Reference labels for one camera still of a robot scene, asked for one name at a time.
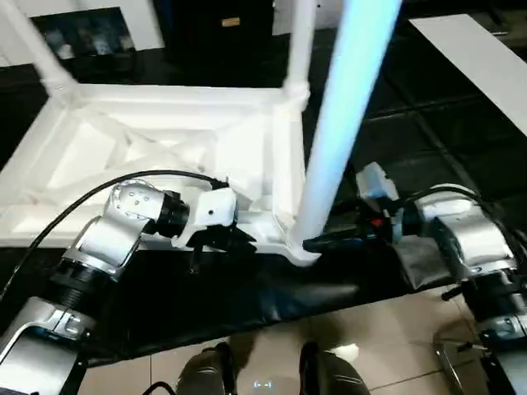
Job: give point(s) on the white plastic table leg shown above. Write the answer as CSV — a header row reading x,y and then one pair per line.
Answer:
x,y
41,57
346,103
300,45

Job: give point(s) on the white plastic table top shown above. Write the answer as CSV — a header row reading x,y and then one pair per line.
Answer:
x,y
123,115

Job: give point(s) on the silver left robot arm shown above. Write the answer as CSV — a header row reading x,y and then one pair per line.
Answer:
x,y
107,234

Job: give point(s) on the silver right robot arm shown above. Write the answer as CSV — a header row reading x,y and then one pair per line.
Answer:
x,y
473,243

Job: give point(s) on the black table mat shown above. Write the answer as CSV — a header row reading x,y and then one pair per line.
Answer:
x,y
453,123

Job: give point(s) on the dark left robot foot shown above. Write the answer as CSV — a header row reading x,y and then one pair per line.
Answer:
x,y
206,368

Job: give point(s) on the white flat board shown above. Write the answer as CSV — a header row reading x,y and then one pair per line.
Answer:
x,y
473,61

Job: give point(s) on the glossy black box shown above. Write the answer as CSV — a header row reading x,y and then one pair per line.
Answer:
x,y
222,41

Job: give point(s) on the white cabinet with glass doors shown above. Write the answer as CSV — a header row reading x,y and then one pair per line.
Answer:
x,y
144,20

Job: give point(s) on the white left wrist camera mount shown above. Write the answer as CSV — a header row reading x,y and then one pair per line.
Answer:
x,y
214,210

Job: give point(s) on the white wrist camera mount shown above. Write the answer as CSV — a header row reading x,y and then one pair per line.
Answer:
x,y
374,181
214,210

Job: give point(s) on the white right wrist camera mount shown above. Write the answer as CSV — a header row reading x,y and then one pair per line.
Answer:
x,y
374,181

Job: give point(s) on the chrome tube frame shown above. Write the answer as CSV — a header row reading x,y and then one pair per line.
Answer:
x,y
444,354

